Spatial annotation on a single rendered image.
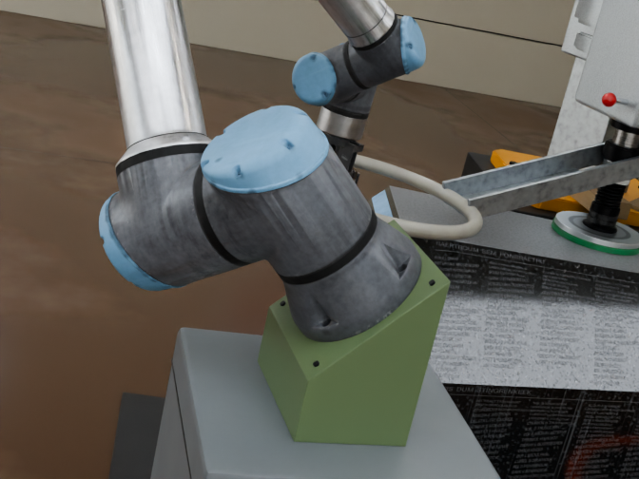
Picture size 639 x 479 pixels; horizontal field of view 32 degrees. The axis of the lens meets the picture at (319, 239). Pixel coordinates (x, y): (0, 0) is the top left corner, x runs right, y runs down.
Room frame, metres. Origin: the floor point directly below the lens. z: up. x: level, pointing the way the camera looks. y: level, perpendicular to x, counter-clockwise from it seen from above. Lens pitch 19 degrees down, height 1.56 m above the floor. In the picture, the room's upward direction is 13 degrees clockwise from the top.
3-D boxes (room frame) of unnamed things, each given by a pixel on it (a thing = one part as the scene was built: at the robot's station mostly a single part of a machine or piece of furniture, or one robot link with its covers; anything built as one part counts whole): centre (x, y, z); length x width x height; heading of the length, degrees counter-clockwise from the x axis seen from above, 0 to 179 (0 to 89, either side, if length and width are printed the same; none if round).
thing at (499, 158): (3.32, -0.76, 0.76); 0.49 x 0.49 x 0.05; 9
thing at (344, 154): (2.03, 0.01, 1.01); 0.09 x 0.08 x 0.12; 59
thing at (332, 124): (2.04, 0.01, 1.09); 0.10 x 0.09 x 0.05; 149
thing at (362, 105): (2.04, 0.00, 1.17); 0.10 x 0.09 x 0.12; 155
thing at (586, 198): (3.06, -0.75, 0.81); 0.20 x 0.10 x 0.05; 17
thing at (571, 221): (2.55, -0.65, 0.86); 0.21 x 0.21 x 0.01
